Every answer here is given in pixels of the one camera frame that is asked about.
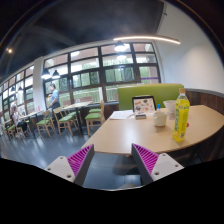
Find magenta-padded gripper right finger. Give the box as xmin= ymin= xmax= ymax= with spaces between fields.
xmin=131 ymin=143 xmax=185 ymax=186

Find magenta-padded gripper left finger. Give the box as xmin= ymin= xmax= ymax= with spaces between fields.
xmin=44 ymin=143 xmax=95 ymax=187

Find yellow drink bottle orange cap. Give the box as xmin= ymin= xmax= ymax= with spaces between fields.
xmin=172 ymin=87 xmax=191 ymax=143

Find white ceramic mug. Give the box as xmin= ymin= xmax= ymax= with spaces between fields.
xmin=153 ymin=110 xmax=168 ymax=128

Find group of wooden green-seat chairs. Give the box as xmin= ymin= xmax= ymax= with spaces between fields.
xmin=0 ymin=101 xmax=106 ymax=139

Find wooden dining table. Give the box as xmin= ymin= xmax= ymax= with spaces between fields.
xmin=62 ymin=101 xmax=94 ymax=134
xmin=19 ymin=110 xmax=46 ymax=139

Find white bowl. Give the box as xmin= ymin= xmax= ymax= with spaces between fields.
xmin=162 ymin=99 xmax=178 ymax=114

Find person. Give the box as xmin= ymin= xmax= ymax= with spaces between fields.
xmin=9 ymin=103 xmax=29 ymax=133
xmin=47 ymin=83 xmax=62 ymax=111

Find white paper sheets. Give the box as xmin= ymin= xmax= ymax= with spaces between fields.
xmin=109 ymin=110 xmax=136 ymax=121

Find green upholstered bench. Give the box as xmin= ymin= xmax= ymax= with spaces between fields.
xmin=117 ymin=83 xmax=185 ymax=112

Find group of pendant lamps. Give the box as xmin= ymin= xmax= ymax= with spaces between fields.
xmin=9 ymin=40 xmax=128 ymax=94

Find curved linear ceiling light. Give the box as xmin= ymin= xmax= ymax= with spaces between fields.
xmin=113 ymin=35 xmax=181 ymax=45

